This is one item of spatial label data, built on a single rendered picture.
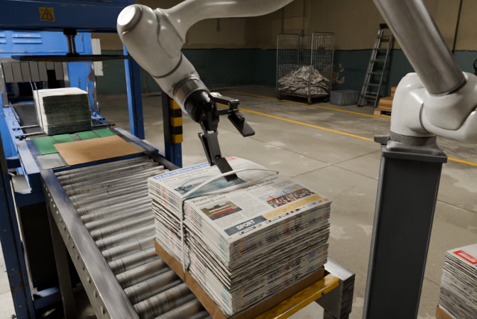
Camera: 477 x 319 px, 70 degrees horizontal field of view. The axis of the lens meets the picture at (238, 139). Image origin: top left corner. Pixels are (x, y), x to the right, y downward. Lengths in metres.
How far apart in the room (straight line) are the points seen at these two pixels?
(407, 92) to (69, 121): 2.08
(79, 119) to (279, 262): 2.06
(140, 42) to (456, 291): 1.03
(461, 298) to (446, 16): 7.24
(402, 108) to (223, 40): 10.01
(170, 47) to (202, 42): 9.87
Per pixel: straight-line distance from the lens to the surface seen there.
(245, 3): 0.96
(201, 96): 0.87
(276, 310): 0.81
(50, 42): 4.13
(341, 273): 0.97
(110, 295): 0.92
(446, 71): 1.11
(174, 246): 0.90
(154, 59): 0.86
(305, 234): 0.78
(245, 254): 0.68
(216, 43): 10.98
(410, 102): 1.30
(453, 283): 1.15
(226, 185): 0.83
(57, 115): 2.57
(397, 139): 1.36
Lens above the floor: 1.36
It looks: 15 degrees down
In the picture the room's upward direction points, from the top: straight up
